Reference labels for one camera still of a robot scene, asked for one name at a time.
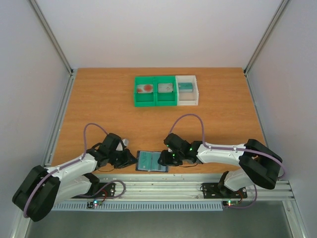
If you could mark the green bin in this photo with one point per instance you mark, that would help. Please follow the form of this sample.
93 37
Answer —
144 100
166 99

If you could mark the left controller board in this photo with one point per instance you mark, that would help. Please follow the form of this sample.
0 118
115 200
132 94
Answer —
95 204

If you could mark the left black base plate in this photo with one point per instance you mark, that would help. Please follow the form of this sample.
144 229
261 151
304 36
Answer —
109 189

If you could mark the left green bin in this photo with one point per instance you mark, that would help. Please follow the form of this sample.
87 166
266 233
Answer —
144 100

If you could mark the middle green bin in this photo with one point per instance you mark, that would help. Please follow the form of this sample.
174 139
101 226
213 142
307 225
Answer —
166 99

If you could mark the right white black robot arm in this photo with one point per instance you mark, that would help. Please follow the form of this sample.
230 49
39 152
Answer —
257 165

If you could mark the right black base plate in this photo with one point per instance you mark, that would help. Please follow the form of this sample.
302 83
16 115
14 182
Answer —
214 190

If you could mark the grey white card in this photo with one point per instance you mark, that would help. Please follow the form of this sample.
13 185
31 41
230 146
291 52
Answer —
165 87

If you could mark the card with red circles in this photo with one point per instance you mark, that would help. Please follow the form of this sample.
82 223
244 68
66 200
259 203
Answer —
145 88

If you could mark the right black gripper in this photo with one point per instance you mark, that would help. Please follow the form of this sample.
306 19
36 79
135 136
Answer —
169 157

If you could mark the blue leather card holder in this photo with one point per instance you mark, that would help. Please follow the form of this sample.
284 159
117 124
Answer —
155 167

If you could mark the aluminium front rail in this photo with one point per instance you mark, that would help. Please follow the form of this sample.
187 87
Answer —
183 187

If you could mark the right aluminium frame post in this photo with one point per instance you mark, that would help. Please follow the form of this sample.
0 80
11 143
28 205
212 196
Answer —
266 35

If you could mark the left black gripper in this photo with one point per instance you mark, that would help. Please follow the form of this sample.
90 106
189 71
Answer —
127 161

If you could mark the grey slotted cable duct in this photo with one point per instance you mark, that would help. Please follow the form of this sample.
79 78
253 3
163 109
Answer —
140 206

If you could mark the aluminium frame post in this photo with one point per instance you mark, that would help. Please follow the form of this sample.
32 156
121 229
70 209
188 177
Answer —
266 35
43 21

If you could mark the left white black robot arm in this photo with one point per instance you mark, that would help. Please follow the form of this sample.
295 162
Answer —
45 187

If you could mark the left aluminium frame post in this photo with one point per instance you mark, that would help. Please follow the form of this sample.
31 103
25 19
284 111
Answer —
43 21

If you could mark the right controller board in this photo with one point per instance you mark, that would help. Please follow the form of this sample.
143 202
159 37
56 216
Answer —
230 203

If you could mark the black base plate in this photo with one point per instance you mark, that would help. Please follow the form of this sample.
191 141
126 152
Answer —
214 190
109 189

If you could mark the controller board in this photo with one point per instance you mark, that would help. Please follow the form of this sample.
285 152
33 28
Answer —
230 203
95 204

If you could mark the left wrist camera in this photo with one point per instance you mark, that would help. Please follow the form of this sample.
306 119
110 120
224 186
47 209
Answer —
124 143

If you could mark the white bin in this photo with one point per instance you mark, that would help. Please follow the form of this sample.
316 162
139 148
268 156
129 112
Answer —
188 99

